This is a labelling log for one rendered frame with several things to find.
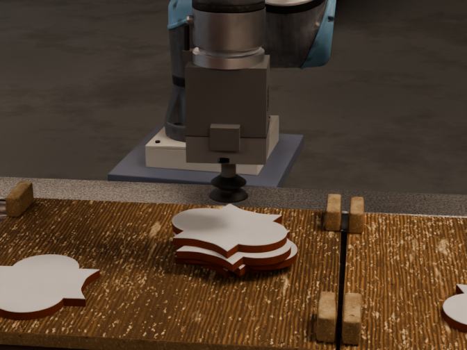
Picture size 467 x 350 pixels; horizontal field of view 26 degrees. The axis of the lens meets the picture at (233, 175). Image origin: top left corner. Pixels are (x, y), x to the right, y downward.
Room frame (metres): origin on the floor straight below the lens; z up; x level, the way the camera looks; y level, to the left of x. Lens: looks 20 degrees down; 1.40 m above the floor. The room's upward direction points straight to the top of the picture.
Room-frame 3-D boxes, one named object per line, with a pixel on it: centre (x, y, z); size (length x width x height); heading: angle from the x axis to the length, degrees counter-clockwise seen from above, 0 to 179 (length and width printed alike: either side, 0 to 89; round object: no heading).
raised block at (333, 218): (1.13, -0.12, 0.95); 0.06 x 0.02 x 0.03; 173
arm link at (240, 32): (1.03, 0.01, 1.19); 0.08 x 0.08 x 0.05
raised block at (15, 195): (1.18, 0.27, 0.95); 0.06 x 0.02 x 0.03; 173
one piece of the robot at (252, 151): (1.02, 0.01, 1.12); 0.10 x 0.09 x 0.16; 175
